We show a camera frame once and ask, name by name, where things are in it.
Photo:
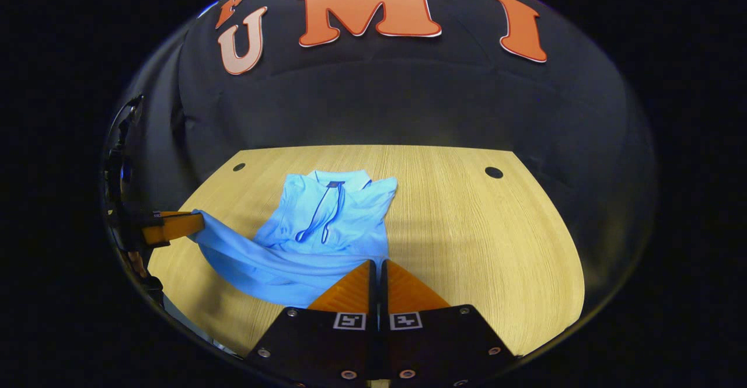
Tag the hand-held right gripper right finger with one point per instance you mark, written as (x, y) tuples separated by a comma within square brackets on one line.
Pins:
[(437, 347)]

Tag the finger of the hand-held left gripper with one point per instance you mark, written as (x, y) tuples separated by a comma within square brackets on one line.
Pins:
[(175, 226)]

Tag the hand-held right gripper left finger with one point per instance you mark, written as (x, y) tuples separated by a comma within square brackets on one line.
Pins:
[(327, 347)]

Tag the light blue T-shirt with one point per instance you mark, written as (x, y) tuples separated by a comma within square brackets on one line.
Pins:
[(362, 219)]

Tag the black backdrop cloth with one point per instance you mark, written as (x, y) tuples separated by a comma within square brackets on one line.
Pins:
[(408, 102)]

